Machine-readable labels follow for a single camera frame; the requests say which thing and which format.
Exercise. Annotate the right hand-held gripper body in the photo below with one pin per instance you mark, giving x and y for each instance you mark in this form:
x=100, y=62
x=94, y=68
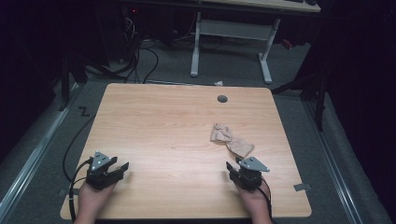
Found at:
x=249, y=179

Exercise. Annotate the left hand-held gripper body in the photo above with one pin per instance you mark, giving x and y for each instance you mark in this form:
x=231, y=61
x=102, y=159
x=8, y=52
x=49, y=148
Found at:
x=100, y=179

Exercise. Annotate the beige cloth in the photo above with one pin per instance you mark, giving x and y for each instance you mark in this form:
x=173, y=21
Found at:
x=232, y=141

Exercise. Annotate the person's left hand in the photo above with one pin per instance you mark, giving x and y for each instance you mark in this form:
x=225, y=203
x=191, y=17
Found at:
x=91, y=200

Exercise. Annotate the person's right hand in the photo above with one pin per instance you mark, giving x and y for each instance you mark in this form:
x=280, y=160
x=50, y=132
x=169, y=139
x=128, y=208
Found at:
x=258, y=202

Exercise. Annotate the grey tape piece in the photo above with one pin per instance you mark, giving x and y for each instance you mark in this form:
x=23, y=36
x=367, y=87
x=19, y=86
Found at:
x=302, y=187

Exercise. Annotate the round dark table grommet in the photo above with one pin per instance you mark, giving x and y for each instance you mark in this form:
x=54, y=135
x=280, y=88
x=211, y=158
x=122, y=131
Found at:
x=222, y=99

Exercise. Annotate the crumpled white paper scrap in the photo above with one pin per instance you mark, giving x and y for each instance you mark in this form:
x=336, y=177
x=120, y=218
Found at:
x=219, y=83

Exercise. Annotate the black metal stand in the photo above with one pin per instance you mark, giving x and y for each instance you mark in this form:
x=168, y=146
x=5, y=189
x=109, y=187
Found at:
x=314, y=90
x=66, y=84

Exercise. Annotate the small red object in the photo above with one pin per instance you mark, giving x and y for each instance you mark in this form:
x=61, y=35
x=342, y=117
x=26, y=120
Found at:
x=287, y=44

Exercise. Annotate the white-framed desk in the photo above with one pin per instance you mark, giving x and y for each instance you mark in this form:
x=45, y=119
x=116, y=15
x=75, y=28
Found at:
x=233, y=29

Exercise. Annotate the metal floor rail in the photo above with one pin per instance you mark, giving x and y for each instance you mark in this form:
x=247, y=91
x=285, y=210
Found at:
x=334, y=165
x=34, y=152

